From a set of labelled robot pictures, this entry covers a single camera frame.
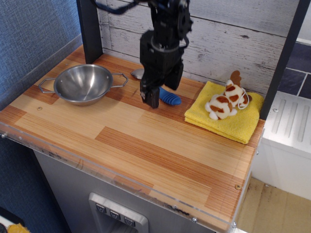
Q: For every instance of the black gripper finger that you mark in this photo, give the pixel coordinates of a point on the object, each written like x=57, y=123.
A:
x=150, y=97
x=172, y=80

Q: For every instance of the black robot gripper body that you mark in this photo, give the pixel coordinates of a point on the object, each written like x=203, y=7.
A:
x=159, y=53

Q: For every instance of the blue handled metal spoon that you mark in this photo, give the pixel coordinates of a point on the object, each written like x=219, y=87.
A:
x=164, y=95

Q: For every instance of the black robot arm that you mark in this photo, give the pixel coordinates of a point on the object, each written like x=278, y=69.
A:
x=172, y=15

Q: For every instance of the brown white plush toy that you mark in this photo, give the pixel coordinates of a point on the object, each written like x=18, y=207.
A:
x=233, y=98

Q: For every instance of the yellow folded cloth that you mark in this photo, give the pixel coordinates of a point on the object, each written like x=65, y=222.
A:
x=239, y=127

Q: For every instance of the grey button control panel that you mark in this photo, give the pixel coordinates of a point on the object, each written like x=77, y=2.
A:
x=111, y=217

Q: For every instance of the white ribbed cabinet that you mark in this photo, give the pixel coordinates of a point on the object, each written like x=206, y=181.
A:
x=283, y=159

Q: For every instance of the yellow black object corner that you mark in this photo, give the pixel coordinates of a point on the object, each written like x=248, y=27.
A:
x=14, y=228

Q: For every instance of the steel two-handled bowl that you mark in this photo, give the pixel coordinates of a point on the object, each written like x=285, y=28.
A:
x=81, y=85

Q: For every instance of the dark left frame post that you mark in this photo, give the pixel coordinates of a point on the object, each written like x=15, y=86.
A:
x=90, y=30

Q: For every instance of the dark frame post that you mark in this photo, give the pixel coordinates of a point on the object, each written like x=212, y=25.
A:
x=288, y=47
x=90, y=30

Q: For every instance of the dark right frame post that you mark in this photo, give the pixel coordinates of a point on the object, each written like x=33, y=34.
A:
x=288, y=47

